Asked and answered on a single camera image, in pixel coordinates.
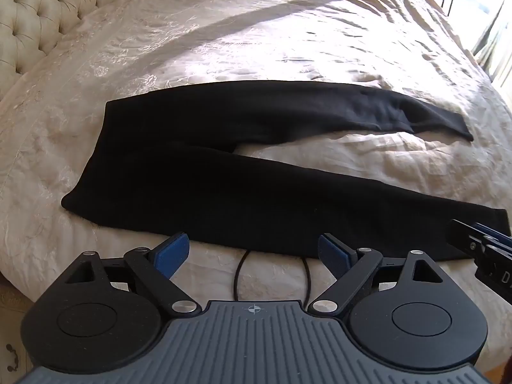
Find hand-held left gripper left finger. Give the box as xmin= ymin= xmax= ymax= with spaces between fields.
xmin=64 ymin=232 xmax=203 ymax=316

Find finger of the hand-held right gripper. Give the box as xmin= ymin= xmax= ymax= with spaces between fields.
xmin=474 ymin=222 xmax=512 ymax=246
xmin=446 ymin=219 xmax=488 ymax=260

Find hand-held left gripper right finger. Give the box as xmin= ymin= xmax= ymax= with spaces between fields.
xmin=308 ymin=232 xmax=449 ymax=316

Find black pants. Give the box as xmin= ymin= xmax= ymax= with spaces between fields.
xmin=61 ymin=81 xmax=512 ymax=262

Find sheer window curtain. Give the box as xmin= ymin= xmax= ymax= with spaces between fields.
xmin=444 ymin=0 xmax=512 ymax=86

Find cream embroidered bedspread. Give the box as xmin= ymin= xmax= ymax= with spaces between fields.
xmin=0 ymin=0 xmax=512 ymax=321

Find cream tufted headboard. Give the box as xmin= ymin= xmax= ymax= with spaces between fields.
xmin=0 ymin=0 xmax=141 ymax=91

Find black cable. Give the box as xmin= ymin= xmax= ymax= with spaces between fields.
xmin=234 ymin=248 xmax=311 ymax=305

